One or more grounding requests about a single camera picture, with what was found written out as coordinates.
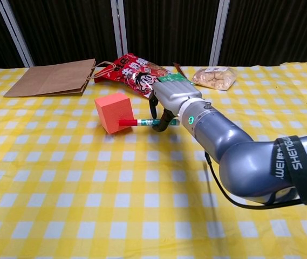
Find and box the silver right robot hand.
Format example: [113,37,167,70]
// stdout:
[148,80,202,133]

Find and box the red capped marker pen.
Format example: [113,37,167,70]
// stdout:
[118,118,181,128]

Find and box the orange pink foam cube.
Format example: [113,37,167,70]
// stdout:
[94,92,135,135]

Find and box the small green packet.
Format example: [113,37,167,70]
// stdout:
[157,72,195,85]

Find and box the clear bag of puffed snacks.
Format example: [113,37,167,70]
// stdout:
[192,66,237,91]

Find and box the red cartoon snack bag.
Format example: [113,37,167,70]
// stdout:
[93,52,174,101]

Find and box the brown paper bag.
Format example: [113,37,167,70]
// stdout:
[3,58,117,98]

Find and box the yellow white checkered tablecloth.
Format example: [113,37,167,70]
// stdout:
[0,61,307,259]

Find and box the white metal frame post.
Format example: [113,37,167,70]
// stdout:
[110,0,128,59]
[0,0,35,68]
[208,0,231,67]

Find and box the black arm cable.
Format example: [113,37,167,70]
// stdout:
[204,151,304,210]

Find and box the black printed velcro strap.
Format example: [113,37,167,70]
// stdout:
[267,134,307,206]

